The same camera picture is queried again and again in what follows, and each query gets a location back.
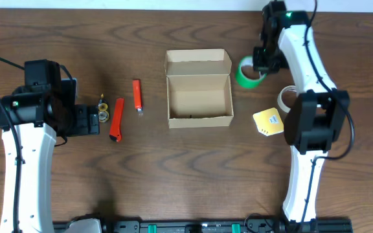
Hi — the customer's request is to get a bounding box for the orange lighter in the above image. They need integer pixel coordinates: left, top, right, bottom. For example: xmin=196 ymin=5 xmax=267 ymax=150
xmin=132 ymin=80 xmax=142 ymax=112

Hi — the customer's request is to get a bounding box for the orange utility knife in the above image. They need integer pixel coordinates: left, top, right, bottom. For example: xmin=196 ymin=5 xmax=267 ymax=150
xmin=109 ymin=98 xmax=124 ymax=142

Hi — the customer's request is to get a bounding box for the cardboard box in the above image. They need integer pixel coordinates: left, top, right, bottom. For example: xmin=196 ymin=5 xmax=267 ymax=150
xmin=164 ymin=49 xmax=234 ymax=129

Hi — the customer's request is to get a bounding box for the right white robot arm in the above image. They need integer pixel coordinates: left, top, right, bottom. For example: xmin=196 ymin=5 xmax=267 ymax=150
xmin=253 ymin=1 xmax=355 ymax=227

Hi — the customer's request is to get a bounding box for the green tape roll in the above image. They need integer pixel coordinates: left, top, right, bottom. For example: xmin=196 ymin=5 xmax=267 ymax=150
xmin=235 ymin=56 xmax=267 ymax=89

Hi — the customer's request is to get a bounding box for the white tape roll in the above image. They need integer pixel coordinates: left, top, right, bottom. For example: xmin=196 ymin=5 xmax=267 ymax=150
xmin=277 ymin=85 xmax=297 ymax=113

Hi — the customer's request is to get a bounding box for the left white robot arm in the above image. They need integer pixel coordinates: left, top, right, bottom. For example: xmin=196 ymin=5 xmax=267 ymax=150
xmin=0 ymin=60 xmax=100 ymax=232

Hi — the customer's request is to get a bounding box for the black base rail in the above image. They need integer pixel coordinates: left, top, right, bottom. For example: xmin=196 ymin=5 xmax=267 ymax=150
xmin=52 ymin=214 xmax=354 ymax=233

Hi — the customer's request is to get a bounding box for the yellow sticky note pad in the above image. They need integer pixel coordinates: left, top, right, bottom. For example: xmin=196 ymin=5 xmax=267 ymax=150
xmin=253 ymin=107 xmax=284 ymax=137

